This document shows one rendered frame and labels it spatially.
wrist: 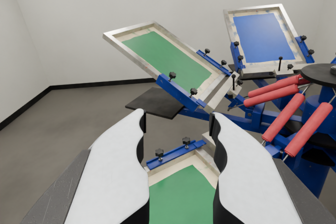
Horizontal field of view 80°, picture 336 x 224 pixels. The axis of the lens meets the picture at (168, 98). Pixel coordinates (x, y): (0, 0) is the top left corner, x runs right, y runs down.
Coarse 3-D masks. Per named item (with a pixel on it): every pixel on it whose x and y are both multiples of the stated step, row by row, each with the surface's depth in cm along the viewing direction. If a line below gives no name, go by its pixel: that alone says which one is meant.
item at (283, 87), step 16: (288, 80) 118; (304, 80) 119; (256, 96) 121; (272, 96) 114; (304, 96) 103; (288, 112) 102; (320, 112) 92; (272, 128) 102; (304, 128) 93; (288, 144) 94
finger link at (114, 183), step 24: (120, 120) 12; (144, 120) 12; (96, 144) 9; (120, 144) 10; (96, 168) 8; (120, 168) 8; (96, 192) 7; (120, 192) 7; (144, 192) 7; (72, 216) 6; (96, 216) 6; (120, 216) 6; (144, 216) 7
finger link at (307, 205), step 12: (288, 168) 9; (288, 180) 8; (300, 180) 8; (288, 192) 8; (300, 192) 8; (300, 204) 7; (312, 204) 7; (300, 216) 7; (312, 216) 7; (324, 216) 7
